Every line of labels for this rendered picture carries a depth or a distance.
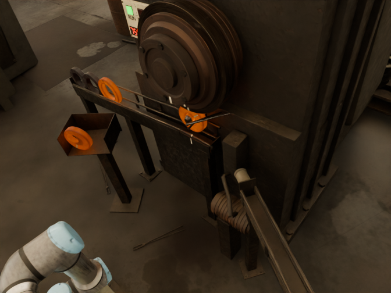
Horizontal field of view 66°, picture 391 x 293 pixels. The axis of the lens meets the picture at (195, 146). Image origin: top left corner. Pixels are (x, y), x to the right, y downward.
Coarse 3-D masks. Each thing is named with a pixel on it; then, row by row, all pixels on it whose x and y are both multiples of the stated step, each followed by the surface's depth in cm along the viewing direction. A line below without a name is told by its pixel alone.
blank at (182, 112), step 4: (180, 108) 141; (180, 112) 143; (184, 112) 141; (188, 112) 139; (192, 112) 137; (180, 116) 146; (184, 116) 143; (196, 116) 137; (200, 116) 135; (204, 116) 137; (196, 124) 141; (200, 124) 139; (204, 124) 138; (192, 128) 146; (196, 128) 143; (200, 128) 141
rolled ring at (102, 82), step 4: (100, 80) 185; (104, 80) 182; (108, 80) 182; (100, 84) 189; (104, 84) 190; (108, 84) 181; (112, 84) 182; (100, 88) 192; (104, 88) 192; (112, 88) 181; (116, 88) 182; (104, 92) 193; (108, 92) 195; (116, 92) 183; (104, 96) 196; (108, 96) 194; (112, 96) 195; (116, 96) 184; (120, 96) 186; (116, 100) 188; (120, 100) 189
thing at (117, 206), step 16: (64, 128) 163; (96, 128) 177; (112, 128) 163; (64, 144) 163; (96, 144) 168; (112, 144) 163; (112, 160) 182; (112, 176) 188; (128, 192) 207; (112, 208) 209; (128, 208) 207
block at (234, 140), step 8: (232, 136) 132; (240, 136) 132; (224, 144) 131; (232, 144) 129; (240, 144) 130; (224, 152) 136; (232, 152) 131; (240, 152) 133; (224, 160) 140; (232, 160) 135; (240, 160) 137; (224, 168) 145; (232, 168) 139; (232, 176) 144
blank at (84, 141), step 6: (72, 126) 158; (66, 132) 159; (72, 132) 157; (78, 132) 156; (84, 132) 158; (66, 138) 163; (72, 138) 165; (78, 138) 160; (84, 138) 158; (90, 138) 160; (72, 144) 166; (78, 144) 164; (84, 144) 162; (90, 144) 162
